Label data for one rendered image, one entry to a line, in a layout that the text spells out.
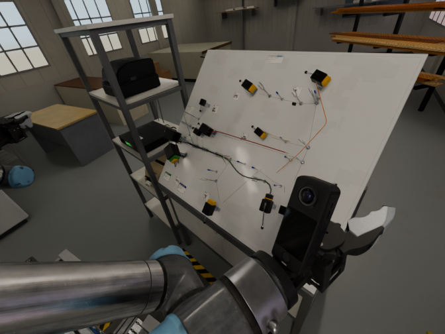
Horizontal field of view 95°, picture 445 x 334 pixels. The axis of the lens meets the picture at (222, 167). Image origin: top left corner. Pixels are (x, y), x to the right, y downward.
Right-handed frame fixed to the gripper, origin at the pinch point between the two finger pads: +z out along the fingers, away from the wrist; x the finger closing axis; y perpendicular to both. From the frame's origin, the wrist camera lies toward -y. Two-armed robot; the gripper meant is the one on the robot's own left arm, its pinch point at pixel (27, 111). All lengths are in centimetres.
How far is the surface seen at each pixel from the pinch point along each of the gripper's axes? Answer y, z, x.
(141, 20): -31, 55, 35
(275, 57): -17, 49, 109
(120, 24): -29, 46, 27
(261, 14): -20, 968, 178
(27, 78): 108, 398, -402
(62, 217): 175, 71, -116
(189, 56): 88, 641, -62
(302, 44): 67, 891, 349
